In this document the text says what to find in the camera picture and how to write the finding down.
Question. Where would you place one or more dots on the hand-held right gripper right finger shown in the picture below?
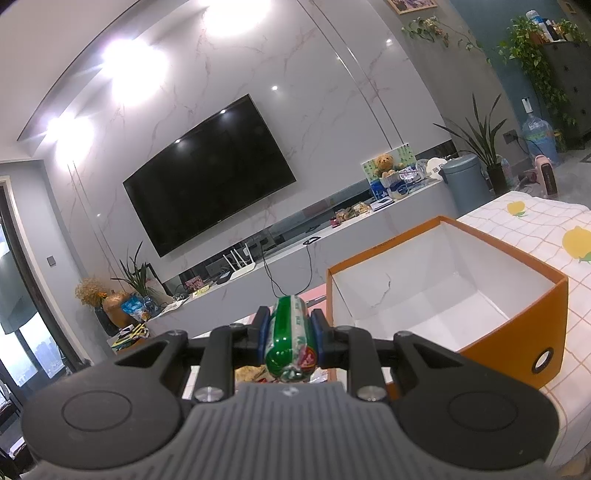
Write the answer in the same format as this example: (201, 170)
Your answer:
(318, 333)

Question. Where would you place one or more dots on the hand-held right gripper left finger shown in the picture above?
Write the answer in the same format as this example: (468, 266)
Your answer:
(262, 330)

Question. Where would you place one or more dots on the green sausage snack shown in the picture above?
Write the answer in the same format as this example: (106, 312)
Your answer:
(288, 332)

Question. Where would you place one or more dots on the pile of snack packets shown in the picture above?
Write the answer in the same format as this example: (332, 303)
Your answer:
(251, 374)

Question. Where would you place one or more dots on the orange cardboard box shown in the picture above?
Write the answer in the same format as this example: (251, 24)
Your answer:
(508, 350)

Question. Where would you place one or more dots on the pink flat box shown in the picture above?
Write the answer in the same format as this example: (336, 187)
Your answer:
(316, 291)

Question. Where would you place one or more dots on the white router with antennas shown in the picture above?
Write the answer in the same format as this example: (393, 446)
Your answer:
(242, 272)

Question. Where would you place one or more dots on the black set-top box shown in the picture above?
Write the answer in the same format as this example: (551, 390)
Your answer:
(223, 277)

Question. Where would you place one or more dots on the pink printed card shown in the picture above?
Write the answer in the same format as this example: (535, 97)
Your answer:
(196, 285)

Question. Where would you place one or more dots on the white papers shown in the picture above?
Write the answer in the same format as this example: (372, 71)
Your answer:
(174, 304)

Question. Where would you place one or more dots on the grey television console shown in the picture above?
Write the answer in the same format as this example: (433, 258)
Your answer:
(351, 240)

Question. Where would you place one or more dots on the snack pile on console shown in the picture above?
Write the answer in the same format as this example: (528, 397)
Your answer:
(351, 213)

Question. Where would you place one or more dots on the blue snack bag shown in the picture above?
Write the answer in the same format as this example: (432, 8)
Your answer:
(136, 307)

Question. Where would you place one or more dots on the long-leaf green plant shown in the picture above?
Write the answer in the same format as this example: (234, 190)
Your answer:
(138, 277)

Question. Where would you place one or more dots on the white flat scale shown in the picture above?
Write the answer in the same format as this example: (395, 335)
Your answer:
(382, 204)

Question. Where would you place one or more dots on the gold vase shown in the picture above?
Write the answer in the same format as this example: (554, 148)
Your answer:
(115, 309)

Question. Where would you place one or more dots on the blue and white bag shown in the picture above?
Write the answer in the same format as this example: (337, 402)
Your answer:
(390, 188)

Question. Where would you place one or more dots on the black flat television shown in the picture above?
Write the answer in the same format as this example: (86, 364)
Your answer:
(207, 175)

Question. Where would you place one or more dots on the dried flowers in dark vase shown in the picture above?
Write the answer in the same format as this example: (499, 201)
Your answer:
(90, 290)

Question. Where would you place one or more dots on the brown teddy bear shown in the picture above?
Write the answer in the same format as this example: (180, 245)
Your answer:
(384, 164)

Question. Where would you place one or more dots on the white round gadget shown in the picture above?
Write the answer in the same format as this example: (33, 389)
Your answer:
(435, 167)

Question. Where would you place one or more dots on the grey-blue trash can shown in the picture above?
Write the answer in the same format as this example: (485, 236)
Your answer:
(466, 189)

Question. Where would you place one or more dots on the snake plant in black pot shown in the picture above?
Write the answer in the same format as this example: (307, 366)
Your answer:
(496, 177)

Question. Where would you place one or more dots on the dark framed glass door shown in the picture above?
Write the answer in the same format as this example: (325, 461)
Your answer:
(18, 323)

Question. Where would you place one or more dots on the small clear bottle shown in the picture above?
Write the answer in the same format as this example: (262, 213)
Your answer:
(506, 170)

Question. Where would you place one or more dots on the hair dryer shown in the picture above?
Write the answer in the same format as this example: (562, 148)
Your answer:
(527, 177)

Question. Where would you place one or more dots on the pink space heater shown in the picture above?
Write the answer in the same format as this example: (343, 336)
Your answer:
(547, 180)

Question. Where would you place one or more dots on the blue water jug with pump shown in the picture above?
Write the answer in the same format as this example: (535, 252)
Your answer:
(540, 138)

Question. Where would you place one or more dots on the hanging green vine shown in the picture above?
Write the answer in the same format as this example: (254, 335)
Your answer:
(429, 27)

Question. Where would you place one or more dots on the green pothos plant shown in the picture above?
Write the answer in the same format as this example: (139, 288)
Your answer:
(531, 55)

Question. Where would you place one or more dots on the dark drawer cabinet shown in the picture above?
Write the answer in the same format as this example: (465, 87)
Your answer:
(572, 78)

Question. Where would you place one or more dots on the wall outlet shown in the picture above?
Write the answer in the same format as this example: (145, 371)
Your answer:
(510, 137)

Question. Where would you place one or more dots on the framed wall picture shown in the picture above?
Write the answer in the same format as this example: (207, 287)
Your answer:
(411, 4)

